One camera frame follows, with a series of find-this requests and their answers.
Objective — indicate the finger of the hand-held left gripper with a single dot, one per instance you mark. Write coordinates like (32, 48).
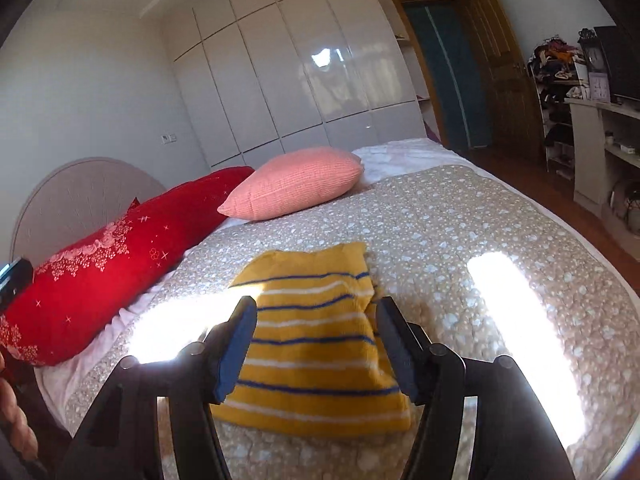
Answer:
(17, 280)

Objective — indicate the pink knit pillow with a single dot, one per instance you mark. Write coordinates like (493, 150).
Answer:
(300, 180)

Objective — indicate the beige spotted quilt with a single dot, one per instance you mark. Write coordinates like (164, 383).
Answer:
(450, 220)

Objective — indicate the white desk unit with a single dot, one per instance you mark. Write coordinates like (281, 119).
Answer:
(585, 150)

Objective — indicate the white shelf rack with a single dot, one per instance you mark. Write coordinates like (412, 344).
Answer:
(560, 130)

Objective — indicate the round grey headboard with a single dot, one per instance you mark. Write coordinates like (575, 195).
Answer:
(75, 195)

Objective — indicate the white bed sheet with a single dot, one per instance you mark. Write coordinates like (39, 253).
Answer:
(400, 155)

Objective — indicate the black television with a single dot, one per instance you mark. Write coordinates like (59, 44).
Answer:
(620, 60)

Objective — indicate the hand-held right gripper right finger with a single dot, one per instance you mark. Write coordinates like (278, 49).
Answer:
(395, 350)

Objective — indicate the white glossy wardrobe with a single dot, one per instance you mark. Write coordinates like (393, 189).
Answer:
(300, 85)

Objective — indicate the teal sliding door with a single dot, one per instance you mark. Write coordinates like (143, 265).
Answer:
(450, 70)

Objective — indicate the brown wooden door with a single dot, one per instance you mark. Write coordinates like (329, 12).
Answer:
(500, 60)

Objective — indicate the person's left hand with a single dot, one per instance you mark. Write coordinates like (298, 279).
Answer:
(15, 420)

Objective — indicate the pile of clothes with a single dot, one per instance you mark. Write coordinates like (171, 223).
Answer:
(555, 57)

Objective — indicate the yellow striped knit sweater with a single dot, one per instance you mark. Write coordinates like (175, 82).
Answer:
(310, 320)

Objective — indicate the pink picture frame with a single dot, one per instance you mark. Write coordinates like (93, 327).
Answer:
(599, 87)

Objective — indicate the red embroidered pillow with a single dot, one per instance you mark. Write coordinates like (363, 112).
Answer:
(125, 260)

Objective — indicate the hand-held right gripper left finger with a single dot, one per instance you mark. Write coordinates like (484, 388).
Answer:
(235, 355)

